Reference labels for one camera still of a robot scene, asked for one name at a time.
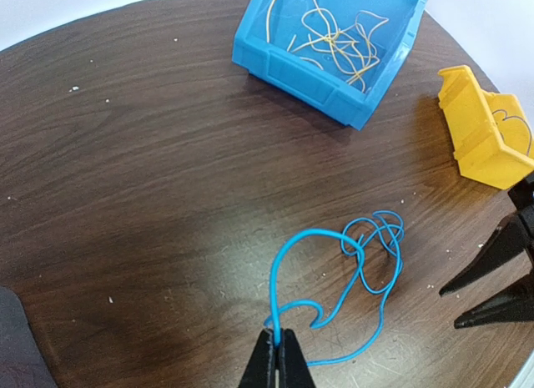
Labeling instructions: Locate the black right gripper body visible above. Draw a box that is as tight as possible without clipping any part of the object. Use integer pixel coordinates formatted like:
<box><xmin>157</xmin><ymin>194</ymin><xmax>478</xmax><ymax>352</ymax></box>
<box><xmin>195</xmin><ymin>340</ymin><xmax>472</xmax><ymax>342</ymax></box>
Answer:
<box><xmin>507</xmin><ymin>179</ymin><xmax>534</xmax><ymax>239</ymax></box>

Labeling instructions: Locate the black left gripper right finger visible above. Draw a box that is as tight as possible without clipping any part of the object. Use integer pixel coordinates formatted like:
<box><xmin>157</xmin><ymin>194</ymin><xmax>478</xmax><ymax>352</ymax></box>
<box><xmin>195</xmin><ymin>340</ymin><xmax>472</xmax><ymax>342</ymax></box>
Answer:
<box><xmin>277</xmin><ymin>329</ymin><xmax>316</xmax><ymax>388</ymax></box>

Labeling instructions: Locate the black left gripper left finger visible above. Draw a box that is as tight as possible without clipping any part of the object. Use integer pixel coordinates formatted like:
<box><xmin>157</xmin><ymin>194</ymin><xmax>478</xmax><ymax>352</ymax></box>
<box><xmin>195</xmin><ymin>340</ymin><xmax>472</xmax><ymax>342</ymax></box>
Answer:
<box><xmin>238</xmin><ymin>329</ymin><xmax>278</xmax><ymax>388</ymax></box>

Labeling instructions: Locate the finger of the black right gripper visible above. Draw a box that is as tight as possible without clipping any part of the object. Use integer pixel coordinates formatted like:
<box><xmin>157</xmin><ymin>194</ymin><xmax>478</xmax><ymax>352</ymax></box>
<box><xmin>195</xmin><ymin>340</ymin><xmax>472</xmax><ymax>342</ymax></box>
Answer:
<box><xmin>454</xmin><ymin>279</ymin><xmax>533</xmax><ymax>329</ymax></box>
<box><xmin>439</xmin><ymin>219</ymin><xmax>533</xmax><ymax>296</ymax></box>

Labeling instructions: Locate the blue cable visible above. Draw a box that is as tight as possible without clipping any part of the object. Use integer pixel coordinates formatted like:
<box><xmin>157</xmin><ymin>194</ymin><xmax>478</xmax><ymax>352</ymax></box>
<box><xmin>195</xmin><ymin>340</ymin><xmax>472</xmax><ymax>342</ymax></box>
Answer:
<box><xmin>491</xmin><ymin>108</ymin><xmax>534</xmax><ymax>158</ymax></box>

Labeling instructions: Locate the yellow cable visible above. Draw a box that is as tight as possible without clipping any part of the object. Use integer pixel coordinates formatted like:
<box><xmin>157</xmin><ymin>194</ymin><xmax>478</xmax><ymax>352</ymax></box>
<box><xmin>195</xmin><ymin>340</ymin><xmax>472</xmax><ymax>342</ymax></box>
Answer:
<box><xmin>265</xmin><ymin>0</ymin><xmax>390</xmax><ymax>93</ymax></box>

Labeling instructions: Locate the yellow plastic bin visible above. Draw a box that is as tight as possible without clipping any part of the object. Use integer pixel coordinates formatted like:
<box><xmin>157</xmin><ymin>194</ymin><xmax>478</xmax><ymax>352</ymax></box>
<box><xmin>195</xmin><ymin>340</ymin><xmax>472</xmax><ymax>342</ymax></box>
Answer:
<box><xmin>438</xmin><ymin>65</ymin><xmax>533</xmax><ymax>189</ymax></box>

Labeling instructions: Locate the blue plastic bin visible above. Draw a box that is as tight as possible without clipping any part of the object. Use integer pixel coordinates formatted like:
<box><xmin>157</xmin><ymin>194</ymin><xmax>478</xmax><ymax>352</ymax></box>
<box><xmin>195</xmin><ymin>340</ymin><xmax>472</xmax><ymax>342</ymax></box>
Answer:
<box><xmin>232</xmin><ymin>0</ymin><xmax>426</xmax><ymax>130</ymax></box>

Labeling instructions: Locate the grey transparent plastic container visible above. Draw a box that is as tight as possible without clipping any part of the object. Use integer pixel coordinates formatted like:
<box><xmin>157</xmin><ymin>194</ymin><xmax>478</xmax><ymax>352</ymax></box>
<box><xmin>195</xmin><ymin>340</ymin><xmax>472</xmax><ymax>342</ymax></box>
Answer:
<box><xmin>1</xmin><ymin>287</ymin><xmax>57</xmax><ymax>387</ymax></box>

